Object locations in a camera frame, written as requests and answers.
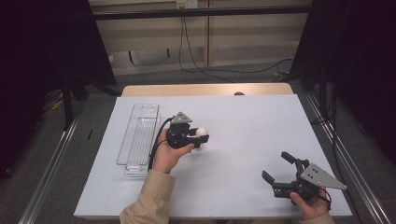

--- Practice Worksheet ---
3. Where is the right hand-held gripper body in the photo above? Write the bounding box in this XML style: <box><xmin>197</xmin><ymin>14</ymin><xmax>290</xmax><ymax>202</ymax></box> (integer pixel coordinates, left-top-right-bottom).
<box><xmin>272</xmin><ymin>158</ymin><xmax>347</xmax><ymax>203</ymax></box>

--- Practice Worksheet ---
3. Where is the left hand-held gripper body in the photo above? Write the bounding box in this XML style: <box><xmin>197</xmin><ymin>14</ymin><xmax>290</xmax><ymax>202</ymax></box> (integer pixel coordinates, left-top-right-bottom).
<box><xmin>166</xmin><ymin>111</ymin><xmax>200</xmax><ymax>150</ymax></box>

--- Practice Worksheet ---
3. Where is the clear plastic container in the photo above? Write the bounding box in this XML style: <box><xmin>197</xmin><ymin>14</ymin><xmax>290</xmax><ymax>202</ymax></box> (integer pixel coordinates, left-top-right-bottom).
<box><xmin>116</xmin><ymin>103</ymin><xmax>163</xmax><ymax>175</ymax></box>

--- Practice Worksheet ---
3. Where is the person's left hand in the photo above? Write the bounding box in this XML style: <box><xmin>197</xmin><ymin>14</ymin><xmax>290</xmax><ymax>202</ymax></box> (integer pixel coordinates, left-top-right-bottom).
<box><xmin>152</xmin><ymin>127</ymin><xmax>196</xmax><ymax>175</ymax></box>

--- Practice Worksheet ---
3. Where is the person's right hand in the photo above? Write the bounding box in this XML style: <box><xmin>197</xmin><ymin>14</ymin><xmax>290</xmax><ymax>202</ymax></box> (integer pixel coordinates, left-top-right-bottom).
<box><xmin>290</xmin><ymin>187</ymin><xmax>331</xmax><ymax>221</ymax></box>

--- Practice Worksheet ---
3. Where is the white table cover sheet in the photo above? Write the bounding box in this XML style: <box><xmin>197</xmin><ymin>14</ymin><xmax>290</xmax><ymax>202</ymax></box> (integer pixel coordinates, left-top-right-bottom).
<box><xmin>73</xmin><ymin>94</ymin><xmax>353</xmax><ymax>218</ymax></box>

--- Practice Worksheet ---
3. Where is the beige counter cabinet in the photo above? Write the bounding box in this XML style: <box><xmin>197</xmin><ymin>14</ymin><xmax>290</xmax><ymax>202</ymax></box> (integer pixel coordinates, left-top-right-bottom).
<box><xmin>88</xmin><ymin>0</ymin><xmax>313</xmax><ymax>77</ymax></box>

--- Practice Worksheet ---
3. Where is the black stand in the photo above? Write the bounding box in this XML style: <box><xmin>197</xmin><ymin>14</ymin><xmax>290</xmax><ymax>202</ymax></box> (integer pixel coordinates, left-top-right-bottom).
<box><xmin>60</xmin><ymin>69</ymin><xmax>123</xmax><ymax>131</ymax></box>

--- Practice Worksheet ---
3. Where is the black curtain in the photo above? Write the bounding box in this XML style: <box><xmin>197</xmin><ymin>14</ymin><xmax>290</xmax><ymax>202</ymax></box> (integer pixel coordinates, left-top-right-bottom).
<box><xmin>290</xmin><ymin>0</ymin><xmax>396</xmax><ymax>164</ymax></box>
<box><xmin>0</xmin><ymin>0</ymin><xmax>117</xmax><ymax>176</ymax></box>

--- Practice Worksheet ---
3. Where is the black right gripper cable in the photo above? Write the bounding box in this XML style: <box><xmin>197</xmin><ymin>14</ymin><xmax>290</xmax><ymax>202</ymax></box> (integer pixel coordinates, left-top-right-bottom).
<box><xmin>318</xmin><ymin>186</ymin><xmax>332</xmax><ymax>213</ymax></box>

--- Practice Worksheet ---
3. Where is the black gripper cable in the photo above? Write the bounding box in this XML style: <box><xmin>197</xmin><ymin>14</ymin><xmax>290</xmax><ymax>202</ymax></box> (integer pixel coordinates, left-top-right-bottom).
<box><xmin>318</xmin><ymin>186</ymin><xmax>332</xmax><ymax>213</ymax></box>
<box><xmin>148</xmin><ymin>117</ymin><xmax>175</xmax><ymax>171</ymax></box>

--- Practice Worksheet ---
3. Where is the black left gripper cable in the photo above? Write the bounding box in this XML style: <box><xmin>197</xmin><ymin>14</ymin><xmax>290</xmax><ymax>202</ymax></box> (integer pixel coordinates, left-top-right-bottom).
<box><xmin>148</xmin><ymin>117</ymin><xmax>175</xmax><ymax>171</ymax></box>

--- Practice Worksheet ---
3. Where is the metal floor rail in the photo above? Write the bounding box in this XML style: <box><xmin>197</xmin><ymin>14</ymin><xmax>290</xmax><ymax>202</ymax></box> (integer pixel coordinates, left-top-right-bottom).
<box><xmin>18</xmin><ymin>106</ymin><xmax>83</xmax><ymax>224</ymax></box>
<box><xmin>303</xmin><ymin>92</ymin><xmax>385</xmax><ymax>224</ymax></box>

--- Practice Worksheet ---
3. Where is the black floor cable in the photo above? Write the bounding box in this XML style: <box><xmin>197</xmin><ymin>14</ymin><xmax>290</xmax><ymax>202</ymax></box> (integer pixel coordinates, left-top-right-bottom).
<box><xmin>311</xmin><ymin>83</ymin><xmax>345</xmax><ymax>185</ymax></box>

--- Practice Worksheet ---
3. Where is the black power cable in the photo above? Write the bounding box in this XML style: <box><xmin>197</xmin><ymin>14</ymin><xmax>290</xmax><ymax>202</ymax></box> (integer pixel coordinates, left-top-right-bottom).
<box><xmin>183</xmin><ymin>17</ymin><xmax>295</xmax><ymax>75</ymax></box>
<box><xmin>177</xmin><ymin>17</ymin><xmax>234</xmax><ymax>84</ymax></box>

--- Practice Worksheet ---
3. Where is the black horizontal frame bar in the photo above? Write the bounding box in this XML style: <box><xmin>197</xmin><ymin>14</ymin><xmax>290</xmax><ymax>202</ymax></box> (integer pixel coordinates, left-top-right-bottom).
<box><xmin>92</xmin><ymin>5</ymin><xmax>312</xmax><ymax>21</ymax></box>

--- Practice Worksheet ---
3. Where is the yellow floor cable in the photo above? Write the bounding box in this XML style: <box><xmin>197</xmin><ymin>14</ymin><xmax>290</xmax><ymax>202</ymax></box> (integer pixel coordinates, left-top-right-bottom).
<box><xmin>46</xmin><ymin>92</ymin><xmax>64</xmax><ymax>111</ymax></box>

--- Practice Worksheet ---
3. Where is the white wall outlet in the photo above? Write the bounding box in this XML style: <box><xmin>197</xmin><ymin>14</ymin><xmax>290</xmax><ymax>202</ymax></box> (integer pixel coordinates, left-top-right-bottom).
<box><xmin>176</xmin><ymin>0</ymin><xmax>199</xmax><ymax>9</ymax></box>

